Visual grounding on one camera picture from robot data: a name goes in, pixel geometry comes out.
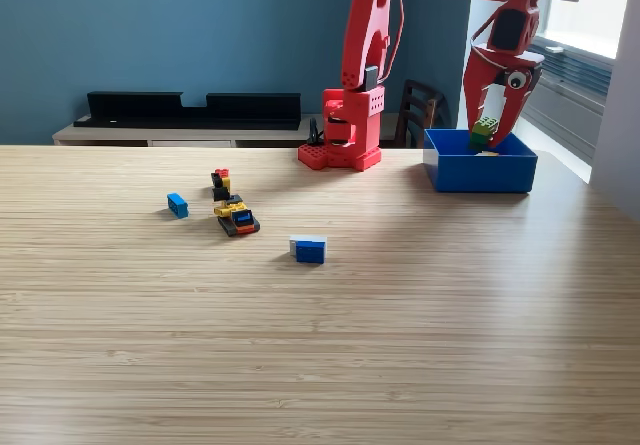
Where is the green lego block stack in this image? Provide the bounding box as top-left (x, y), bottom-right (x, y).
top-left (468, 116), bottom-right (500, 152)

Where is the yellow toy digger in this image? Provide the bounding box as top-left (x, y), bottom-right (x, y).
top-left (210, 172), bottom-right (261, 238)

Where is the small blue lego brick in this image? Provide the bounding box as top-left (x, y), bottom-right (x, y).
top-left (166, 192), bottom-right (191, 220)

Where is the blue plastic bin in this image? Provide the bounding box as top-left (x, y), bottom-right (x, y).
top-left (422, 128), bottom-right (539, 195)

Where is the blue and white lego block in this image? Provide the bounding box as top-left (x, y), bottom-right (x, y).
top-left (288, 234), bottom-right (328, 265)

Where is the grey window vent grille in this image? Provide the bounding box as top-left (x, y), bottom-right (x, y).
top-left (519, 37), bottom-right (614, 99)

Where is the dark wooden chair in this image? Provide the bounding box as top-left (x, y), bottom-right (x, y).
top-left (392, 78), bottom-right (445, 149)

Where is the white window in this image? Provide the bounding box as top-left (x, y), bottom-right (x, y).
top-left (517, 0), bottom-right (640, 61)

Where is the pale wooden sideboard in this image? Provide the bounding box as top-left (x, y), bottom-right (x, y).
top-left (52, 112), bottom-right (401, 149)

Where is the black cable behind arm base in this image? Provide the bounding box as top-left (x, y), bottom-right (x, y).
top-left (305, 117), bottom-right (326, 147)

